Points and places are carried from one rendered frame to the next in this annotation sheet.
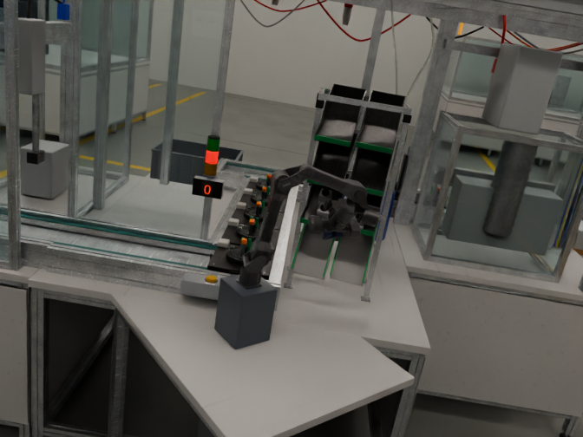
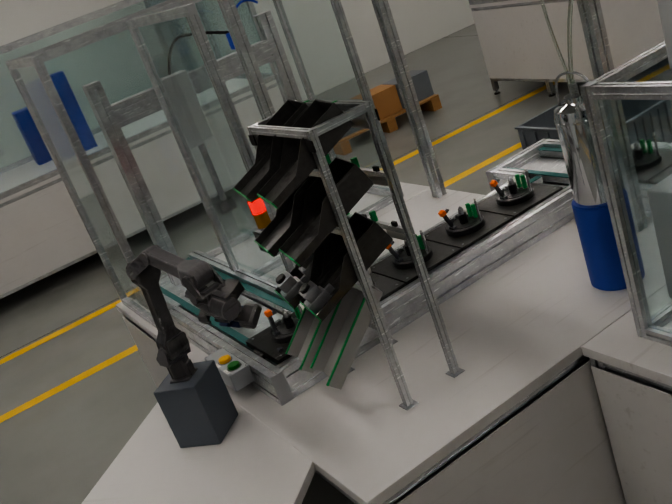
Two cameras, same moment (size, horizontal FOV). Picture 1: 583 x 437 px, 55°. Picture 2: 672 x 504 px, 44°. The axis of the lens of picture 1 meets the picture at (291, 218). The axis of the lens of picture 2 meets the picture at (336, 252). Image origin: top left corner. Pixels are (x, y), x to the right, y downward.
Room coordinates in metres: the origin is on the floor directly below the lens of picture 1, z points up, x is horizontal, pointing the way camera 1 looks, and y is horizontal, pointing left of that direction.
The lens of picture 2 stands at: (1.23, -2.09, 2.09)
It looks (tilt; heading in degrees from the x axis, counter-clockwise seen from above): 21 degrees down; 65
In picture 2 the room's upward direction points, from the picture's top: 20 degrees counter-clockwise
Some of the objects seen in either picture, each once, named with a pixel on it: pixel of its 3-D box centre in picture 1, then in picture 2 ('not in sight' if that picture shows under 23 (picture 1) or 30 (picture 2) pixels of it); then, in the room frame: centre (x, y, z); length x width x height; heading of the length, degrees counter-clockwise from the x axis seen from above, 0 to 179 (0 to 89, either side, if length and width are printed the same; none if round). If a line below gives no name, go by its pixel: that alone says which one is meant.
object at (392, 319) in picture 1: (252, 244); (411, 298); (2.51, 0.16, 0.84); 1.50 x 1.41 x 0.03; 90
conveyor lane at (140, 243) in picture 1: (170, 257); (264, 321); (2.09, 0.47, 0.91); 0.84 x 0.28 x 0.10; 90
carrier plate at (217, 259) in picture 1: (242, 260); (293, 333); (2.06, 0.17, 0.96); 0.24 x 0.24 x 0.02; 0
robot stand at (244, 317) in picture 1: (245, 309); (197, 404); (1.68, 0.10, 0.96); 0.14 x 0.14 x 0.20; 41
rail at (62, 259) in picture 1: (164, 275); (223, 347); (1.91, 0.44, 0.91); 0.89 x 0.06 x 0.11; 90
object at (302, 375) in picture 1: (252, 335); (226, 433); (1.71, 0.07, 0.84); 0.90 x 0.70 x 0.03; 41
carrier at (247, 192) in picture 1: (264, 193); (462, 216); (2.81, 0.16, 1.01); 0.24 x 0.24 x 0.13; 0
